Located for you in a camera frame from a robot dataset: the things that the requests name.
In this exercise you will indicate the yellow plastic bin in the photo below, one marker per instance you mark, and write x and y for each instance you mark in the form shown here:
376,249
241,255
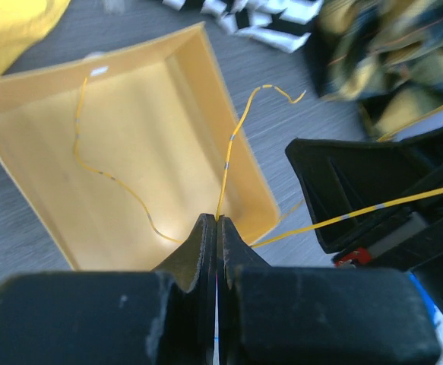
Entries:
119,154

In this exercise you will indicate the yellow cloth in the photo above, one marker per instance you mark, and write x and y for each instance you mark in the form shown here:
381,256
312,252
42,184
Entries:
24,23

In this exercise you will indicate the black white striped cloth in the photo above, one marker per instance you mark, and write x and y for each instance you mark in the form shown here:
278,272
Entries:
283,24

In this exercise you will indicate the yellow black plaid shirt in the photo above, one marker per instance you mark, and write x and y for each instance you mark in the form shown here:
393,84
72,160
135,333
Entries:
385,55

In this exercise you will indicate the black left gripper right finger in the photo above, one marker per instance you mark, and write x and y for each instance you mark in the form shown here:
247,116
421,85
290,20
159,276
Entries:
247,306

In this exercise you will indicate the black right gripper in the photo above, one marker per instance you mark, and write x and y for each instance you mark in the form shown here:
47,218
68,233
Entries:
338,177

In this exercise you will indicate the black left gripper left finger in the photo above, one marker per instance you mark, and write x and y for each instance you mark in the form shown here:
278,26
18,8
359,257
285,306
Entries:
183,332

